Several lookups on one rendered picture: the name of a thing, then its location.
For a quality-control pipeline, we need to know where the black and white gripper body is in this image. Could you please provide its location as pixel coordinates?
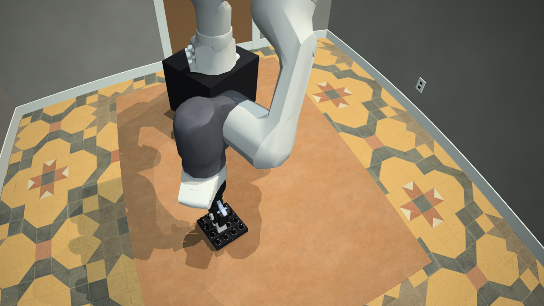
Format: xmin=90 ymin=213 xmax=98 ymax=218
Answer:
xmin=212 ymin=180 xmax=226 ymax=207

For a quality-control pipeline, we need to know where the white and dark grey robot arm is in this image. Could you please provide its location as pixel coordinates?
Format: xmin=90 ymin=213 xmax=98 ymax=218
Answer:
xmin=173 ymin=0 xmax=317 ymax=210

